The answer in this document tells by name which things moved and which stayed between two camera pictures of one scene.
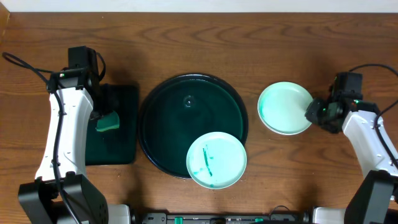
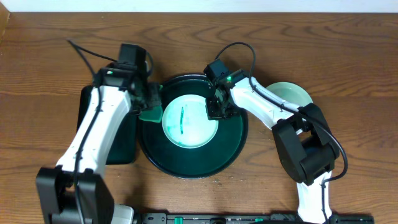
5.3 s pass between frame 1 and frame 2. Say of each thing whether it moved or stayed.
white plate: moved
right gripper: moved
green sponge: moved
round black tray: stayed
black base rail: stayed
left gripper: moved
